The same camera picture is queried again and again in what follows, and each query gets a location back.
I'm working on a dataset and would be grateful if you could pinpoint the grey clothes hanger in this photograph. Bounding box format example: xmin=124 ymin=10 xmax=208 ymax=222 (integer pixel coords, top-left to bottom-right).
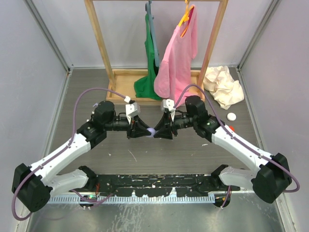
xmin=145 ymin=0 xmax=160 ymax=67

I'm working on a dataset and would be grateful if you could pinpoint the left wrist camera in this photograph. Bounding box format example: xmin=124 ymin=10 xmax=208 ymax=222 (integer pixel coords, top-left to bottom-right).
xmin=124 ymin=96 xmax=140 ymax=124

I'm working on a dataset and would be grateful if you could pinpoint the pink t-shirt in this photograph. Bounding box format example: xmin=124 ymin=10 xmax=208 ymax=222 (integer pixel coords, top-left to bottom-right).
xmin=154 ymin=5 xmax=197 ymax=106

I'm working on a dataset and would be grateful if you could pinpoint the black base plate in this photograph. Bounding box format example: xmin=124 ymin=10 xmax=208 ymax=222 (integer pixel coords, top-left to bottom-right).
xmin=77 ymin=174 xmax=228 ymax=197

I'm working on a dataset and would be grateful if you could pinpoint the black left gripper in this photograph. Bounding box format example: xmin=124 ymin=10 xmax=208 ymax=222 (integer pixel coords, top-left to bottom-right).
xmin=104 ymin=115 xmax=151 ymax=139

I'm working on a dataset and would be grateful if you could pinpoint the slotted cable duct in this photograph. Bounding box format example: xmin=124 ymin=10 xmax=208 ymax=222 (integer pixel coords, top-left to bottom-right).
xmin=48 ymin=192 xmax=215 ymax=204

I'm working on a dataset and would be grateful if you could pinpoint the yellow clothes hanger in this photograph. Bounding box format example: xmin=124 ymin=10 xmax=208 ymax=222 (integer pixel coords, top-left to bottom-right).
xmin=178 ymin=0 xmax=194 ymax=38

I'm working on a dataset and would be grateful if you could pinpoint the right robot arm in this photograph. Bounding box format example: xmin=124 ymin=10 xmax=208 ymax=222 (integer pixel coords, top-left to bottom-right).
xmin=154 ymin=96 xmax=292 ymax=203

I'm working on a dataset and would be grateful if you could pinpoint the green shirt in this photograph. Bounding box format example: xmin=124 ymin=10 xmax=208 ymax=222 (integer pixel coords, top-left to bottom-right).
xmin=134 ymin=14 xmax=161 ymax=100

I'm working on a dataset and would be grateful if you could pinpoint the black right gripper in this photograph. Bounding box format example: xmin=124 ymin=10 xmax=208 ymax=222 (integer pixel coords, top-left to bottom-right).
xmin=154 ymin=111 xmax=197 ymax=140

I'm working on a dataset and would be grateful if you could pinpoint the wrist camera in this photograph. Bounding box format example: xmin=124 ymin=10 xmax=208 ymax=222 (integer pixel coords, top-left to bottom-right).
xmin=124 ymin=96 xmax=140 ymax=124
xmin=161 ymin=99 xmax=176 ymax=121

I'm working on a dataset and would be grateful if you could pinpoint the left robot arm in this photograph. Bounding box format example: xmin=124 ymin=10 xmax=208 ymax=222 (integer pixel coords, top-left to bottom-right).
xmin=12 ymin=101 xmax=150 ymax=213

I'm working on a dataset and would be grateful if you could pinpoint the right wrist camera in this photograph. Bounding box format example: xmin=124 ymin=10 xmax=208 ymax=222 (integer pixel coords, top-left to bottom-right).
xmin=161 ymin=99 xmax=176 ymax=121

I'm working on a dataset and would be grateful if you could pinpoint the wooden clothes rack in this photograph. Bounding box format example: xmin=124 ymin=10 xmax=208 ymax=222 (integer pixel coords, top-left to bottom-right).
xmin=85 ymin=0 xmax=228 ymax=105

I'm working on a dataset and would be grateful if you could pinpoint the cream crumpled cloth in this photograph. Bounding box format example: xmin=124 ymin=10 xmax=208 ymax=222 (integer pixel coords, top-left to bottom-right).
xmin=203 ymin=66 xmax=244 ymax=110

